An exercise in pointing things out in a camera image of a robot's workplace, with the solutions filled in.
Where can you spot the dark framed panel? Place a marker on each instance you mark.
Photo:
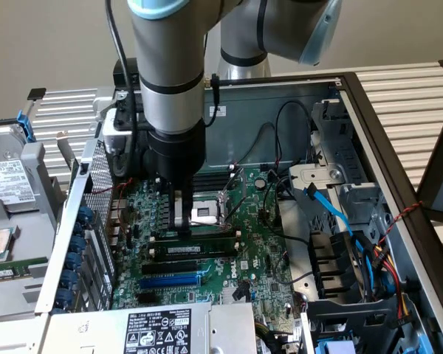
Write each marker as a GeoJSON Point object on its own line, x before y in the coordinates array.
{"type": "Point", "coordinates": [428, 184]}

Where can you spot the long black expansion slot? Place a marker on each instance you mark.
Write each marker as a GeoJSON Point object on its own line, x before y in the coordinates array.
{"type": "Point", "coordinates": [170, 268]}

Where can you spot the black box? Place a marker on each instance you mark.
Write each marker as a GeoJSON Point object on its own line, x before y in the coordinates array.
{"type": "Point", "coordinates": [117, 78]}

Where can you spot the grey power supply unit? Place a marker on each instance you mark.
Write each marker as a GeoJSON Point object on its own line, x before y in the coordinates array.
{"type": "Point", "coordinates": [96, 332]}

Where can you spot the blue card retention clip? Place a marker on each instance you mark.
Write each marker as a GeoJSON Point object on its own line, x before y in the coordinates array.
{"type": "Point", "coordinates": [75, 262]}
{"type": "Point", "coordinates": [85, 214]}
{"type": "Point", "coordinates": [71, 278]}
{"type": "Point", "coordinates": [79, 245]}
{"type": "Point", "coordinates": [65, 298]}

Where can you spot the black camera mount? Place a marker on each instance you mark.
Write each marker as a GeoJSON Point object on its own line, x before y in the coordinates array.
{"type": "Point", "coordinates": [122, 110]}

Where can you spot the green RAM stick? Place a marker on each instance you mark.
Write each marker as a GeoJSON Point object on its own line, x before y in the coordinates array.
{"type": "Point", "coordinates": [184, 250]}
{"type": "Point", "coordinates": [3, 274]}

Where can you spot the open metal PC case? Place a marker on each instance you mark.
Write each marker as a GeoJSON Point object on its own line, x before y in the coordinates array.
{"type": "Point", "coordinates": [266, 110]}

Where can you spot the grey parts rack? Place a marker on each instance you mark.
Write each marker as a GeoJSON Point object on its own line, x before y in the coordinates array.
{"type": "Point", "coordinates": [33, 228]}

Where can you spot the silver chipset heatsink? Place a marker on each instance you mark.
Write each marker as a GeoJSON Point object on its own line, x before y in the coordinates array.
{"type": "Point", "coordinates": [227, 295]}

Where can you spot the black plastic fan shroud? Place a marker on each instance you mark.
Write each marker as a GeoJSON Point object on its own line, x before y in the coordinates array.
{"type": "Point", "coordinates": [332, 258]}

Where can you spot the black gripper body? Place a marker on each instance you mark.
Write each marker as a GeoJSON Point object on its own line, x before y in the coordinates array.
{"type": "Point", "coordinates": [177, 155]}

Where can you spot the silver locking lever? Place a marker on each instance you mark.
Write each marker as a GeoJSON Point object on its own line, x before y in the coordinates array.
{"type": "Point", "coordinates": [206, 222]}

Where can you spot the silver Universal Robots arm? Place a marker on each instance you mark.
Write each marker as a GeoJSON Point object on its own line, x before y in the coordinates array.
{"type": "Point", "coordinates": [170, 55]}

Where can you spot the blue disk bracket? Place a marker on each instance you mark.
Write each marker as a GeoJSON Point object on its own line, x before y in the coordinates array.
{"type": "Point", "coordinates": [26, 126]}

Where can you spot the green Dell motherboard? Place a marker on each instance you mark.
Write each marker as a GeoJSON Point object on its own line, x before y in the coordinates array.
{"type": "Point", "coordinates": [251, 221]}

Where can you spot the dark grey plastic shroud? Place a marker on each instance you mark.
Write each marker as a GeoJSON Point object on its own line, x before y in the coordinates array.
{"type": "Point", "coordinates": [373, 313]}

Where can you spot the round coin battery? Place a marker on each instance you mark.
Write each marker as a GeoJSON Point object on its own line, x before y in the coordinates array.
{"type": "Point", "coordinates": [259, 183]}

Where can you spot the short black expansion slot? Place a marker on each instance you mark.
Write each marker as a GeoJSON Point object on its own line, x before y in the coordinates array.
{"type": "Point", "coordinates": [146, 298]}

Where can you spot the CPU socket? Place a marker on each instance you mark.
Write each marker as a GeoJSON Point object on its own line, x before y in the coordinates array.
{"type": "Point", "coordinates": [206, 213]}

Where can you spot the silver hard disk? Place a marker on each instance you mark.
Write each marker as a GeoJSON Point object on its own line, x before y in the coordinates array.
{"type": "Point", "coordinates": [5, 180]}

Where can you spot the blue expansion slot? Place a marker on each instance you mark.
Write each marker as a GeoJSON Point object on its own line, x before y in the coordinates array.
{"type": "Point", "coordinates": [170, 282]}

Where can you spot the metal disk bay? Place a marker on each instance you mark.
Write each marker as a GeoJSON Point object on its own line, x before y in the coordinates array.
{"type": "Point", "coordinates": [350, 158]}

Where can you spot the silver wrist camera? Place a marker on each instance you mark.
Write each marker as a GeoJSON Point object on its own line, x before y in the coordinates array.
{"type": "Point", "coordinates": [112, 140]}

